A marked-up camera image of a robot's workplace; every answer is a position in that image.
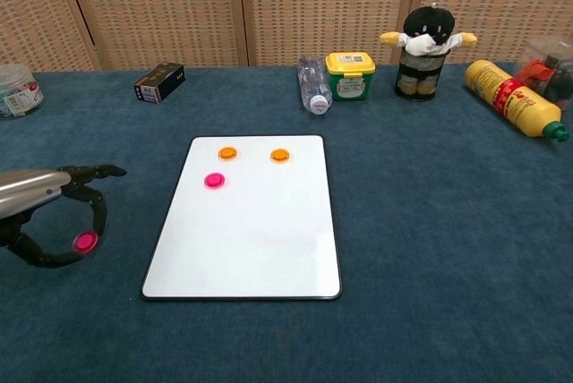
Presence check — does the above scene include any black and gold carton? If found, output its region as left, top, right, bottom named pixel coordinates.
left=133, top=62, right=187, bottom=106

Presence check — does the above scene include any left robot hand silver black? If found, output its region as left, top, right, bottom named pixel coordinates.
left=0, top=164, right=129, bottom=268

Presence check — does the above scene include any clear plastic water bottle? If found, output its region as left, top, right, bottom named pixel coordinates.
left=297, top=55, right=334, bottom=118

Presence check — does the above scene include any yellow sauce bottle green cap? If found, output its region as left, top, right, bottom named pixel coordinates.
left=464, top=59, right=570, bottom=143

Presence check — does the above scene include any blue felt table mat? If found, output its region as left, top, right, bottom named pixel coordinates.
left=0, top=60, right=573, bottom=383

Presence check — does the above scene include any clear jar of coloured clips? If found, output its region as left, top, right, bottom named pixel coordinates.
left=0, top=64, right=45, bottom=118

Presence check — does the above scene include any white magnetic board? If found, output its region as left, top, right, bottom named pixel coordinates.
left=141, top=134, right=343, bottom=302

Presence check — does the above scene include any clear box of binder clips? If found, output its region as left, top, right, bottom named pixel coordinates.
left=512, top=38, right=573, bottom=112

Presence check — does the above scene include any yellow lidded small tub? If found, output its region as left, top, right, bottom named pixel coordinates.
left=324, top=51, right=377, bottom=103

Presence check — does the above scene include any woven rattan folding screen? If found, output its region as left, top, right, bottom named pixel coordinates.
left=0, top=0, right=573, bottom=72

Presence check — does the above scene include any black and yellow plush doll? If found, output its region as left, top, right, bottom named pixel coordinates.
left=380, top=2, right=479, bottom=98

